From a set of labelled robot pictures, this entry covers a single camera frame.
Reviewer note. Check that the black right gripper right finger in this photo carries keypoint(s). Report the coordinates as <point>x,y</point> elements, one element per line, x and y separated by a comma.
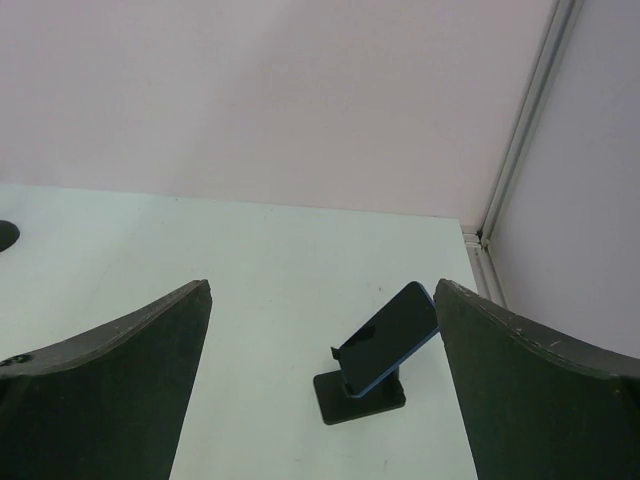
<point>537,403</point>

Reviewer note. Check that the blue smartphone dark screen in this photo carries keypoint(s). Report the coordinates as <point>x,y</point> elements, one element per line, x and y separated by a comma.
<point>408,321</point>

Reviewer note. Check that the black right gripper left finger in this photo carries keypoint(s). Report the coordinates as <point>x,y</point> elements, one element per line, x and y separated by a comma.
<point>108,403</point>

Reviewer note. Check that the right aluminium corner post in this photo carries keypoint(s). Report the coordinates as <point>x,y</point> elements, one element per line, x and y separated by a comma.
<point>479,239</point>

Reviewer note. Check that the black round-base phone stand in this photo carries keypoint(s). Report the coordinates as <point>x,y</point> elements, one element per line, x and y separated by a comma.
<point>9,234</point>

